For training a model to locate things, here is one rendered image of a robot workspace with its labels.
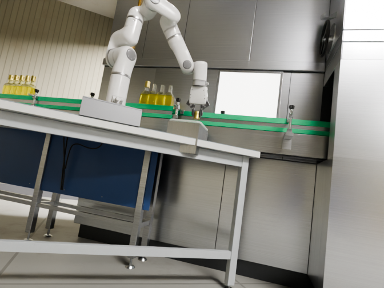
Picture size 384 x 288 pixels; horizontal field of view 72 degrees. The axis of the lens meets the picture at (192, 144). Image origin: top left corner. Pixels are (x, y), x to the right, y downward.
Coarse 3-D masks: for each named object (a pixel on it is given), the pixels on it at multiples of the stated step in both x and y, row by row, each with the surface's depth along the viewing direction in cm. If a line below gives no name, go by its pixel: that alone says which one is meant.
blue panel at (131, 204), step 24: (0, 144) 188; (24, 144) 183; (72, 144) 173; (96, 144) 168; (0, 168) 185; (24, 168) 180; (48, 168) 175; (72, 168) 170; (96, 168) 166; (120, 168) 161; (72, 192) 167; (96, 192) 163; (120, 192) 159
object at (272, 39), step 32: (128, 0) 216; (192, 0) 201; (224, 0) 194; (256, 0) 187; (288, 0) 182; (320, 0) 176; (160, 32) 203; (192, 32) 196; (224, 32) 190; (256, 32) 184; (288, 32) 178; (320, 32) 173; (160, 64) 196; (224, 64) 183; (256, 64) 178; (288, 64) 172; (320, 64) 167; (128, 96) 201; (288, 96) 171; (320, 96) 166
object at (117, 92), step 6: (114, 78) 125; (120, 78) 125; (126, 78) 127; (114, 84) 125; (120, 84) 125; (126, 84) 127; (108, 90) 126; (114, 90) 124; (120, 90) 125; (126, 90) 128; (108, 96) 125; (114, 96) 123; (120, 96) 125; (126, 96) 129; (114, 102) 123; (120, 102) 124
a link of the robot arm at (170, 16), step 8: (152, 0) 129; (160, 0) 130; (152, 8) 130; (160, 8) 131; (168, 8) 132; (176, 8) 136; (168, 16) 133; (176, 16) 134; (160, 24) 142; (168, 24) 138; (176, 24) 140; (168, 32) 140; (176, 32) 140
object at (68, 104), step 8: (0, 96) 195; (8, 96) 193; (16, 96) 191; (24, 96) 190; (40, 104) 185; (48, 104) 183; (56, 104) 182; (64, 104) 180; (72, 104) 178; (80, 104) 177; (128, 104) 167; (136, 104) 166; (144, 104) 164; (144, 112) 164; (152, 112) 162; (160, 112) 161; (168, 112) 160
